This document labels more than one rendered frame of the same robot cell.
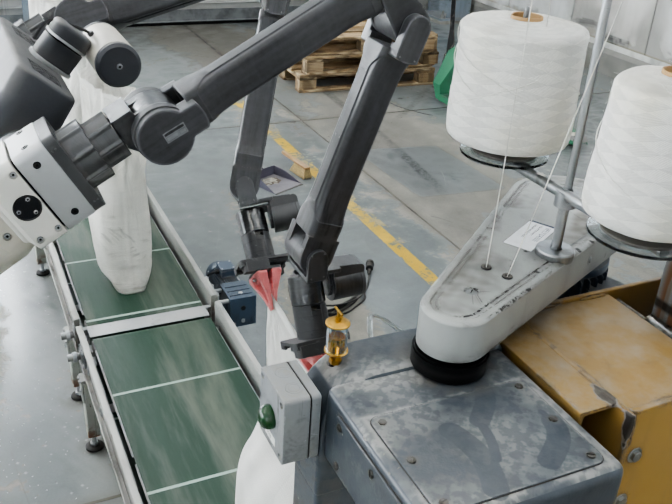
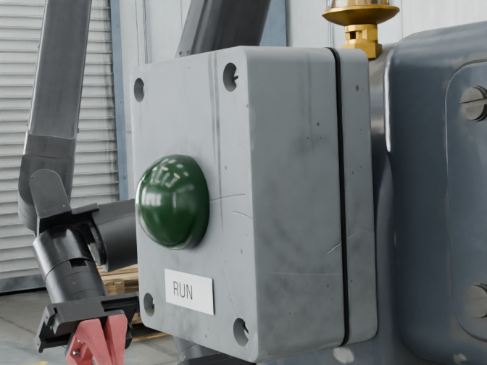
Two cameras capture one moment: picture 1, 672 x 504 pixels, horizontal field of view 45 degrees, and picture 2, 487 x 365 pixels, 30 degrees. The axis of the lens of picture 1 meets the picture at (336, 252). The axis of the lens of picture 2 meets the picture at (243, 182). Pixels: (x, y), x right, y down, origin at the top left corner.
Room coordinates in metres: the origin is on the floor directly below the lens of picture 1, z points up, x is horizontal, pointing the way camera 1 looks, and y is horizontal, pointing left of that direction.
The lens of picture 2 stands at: (0.45, 0.07, 1.31)
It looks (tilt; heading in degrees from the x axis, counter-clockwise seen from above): 3 degrees down; 354
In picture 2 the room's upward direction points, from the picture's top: 2 degrees counter-clockwise
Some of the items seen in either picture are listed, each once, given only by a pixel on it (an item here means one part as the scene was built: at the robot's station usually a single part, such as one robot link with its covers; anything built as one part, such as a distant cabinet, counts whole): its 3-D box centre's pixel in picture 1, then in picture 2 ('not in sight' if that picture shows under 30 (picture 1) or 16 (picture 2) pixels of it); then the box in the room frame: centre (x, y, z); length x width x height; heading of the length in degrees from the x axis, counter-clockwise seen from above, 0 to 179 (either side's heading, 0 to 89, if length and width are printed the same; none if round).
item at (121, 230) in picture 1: (115, 175); not in sight; (2.64, 0.79, 0.74); 0.47 x 0.22 x 0.72; 25
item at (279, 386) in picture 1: (289, 411); (246, 196); (0.75, 0.04, 1.28); 0.08 x 0.05 x 0.09; 27
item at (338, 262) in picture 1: (328, 266); not in sight; (1.18, 0.01, 1.24); 0.11 x 0.09 x 0.12; 118
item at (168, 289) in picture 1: (88, 199); not in sight; (3.29, 1.12, 0.33); 2.21 x 0.39 x 0.09; 27
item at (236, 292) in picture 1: (224, 289); not in sight; (2.57, 0.40, 0.35); 0.30 x 0.15 x 0.15; 27
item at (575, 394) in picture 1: (526, 408); not in sight; (0.82, -0.25, 1.26); 0.22 x 0.05 x 0.16; 27
